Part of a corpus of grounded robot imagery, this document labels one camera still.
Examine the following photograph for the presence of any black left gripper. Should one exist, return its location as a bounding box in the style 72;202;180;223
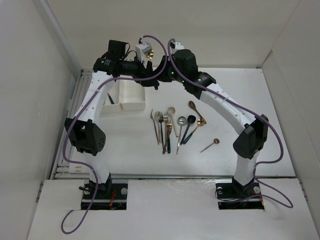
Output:
119;54;159;87

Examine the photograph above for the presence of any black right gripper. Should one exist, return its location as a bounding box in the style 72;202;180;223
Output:
152;55;186;84

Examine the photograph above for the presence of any rose gold slim fork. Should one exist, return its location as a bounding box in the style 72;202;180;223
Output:
150;109;160;145

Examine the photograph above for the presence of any silver round spoon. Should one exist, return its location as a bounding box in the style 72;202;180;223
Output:
176;116;187;154

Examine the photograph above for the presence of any black spoon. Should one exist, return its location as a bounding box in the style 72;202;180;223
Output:
180;115;196;145

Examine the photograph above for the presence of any small copper spoon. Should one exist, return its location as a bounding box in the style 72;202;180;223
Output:
200;138;220;153

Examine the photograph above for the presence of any gold spoon dark green handle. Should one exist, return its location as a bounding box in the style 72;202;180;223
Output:
146;49;154;61

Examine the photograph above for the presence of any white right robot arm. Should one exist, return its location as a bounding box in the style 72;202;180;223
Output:
156;49;269;200

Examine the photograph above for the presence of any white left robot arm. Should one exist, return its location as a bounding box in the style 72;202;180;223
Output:
64;56;168;199

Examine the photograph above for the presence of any white right bin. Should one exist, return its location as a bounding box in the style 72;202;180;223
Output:
119;80;146;111

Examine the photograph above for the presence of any white bin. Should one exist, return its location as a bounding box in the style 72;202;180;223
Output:
100;81;122;115
119;80;146;111

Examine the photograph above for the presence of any silver fork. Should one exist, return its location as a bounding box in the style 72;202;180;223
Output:
163;112;169;152
155;111;164;147

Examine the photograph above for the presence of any white left bin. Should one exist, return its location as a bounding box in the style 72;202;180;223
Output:
100;81;122;115

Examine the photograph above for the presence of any black fork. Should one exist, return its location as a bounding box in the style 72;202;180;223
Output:
158;111;164;144

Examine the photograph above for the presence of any copper fork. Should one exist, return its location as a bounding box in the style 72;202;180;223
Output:
162;123;172;154

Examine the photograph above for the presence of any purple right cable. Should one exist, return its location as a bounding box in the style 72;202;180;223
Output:
167;37;294;210

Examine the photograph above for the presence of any purple cable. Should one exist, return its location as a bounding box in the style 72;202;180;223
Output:
167;37;294;210
61;34;171;235

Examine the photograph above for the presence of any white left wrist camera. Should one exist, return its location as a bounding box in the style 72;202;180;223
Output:
135;42;153;62

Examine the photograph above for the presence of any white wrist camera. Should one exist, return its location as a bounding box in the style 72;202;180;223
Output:
170;41;185;53
135;42;153;62

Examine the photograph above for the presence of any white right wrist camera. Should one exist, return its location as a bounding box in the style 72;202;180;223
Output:
170;41;185;53

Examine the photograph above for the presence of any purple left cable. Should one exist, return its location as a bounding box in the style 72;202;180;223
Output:
61;34;171;235

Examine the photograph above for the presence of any gold fork green handle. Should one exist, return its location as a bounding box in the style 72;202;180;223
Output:
164;119;173;154

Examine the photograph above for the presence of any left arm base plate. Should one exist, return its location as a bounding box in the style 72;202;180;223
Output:
78;182;128;211

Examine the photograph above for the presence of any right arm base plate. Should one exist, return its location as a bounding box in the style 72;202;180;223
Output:
214;182;265;210

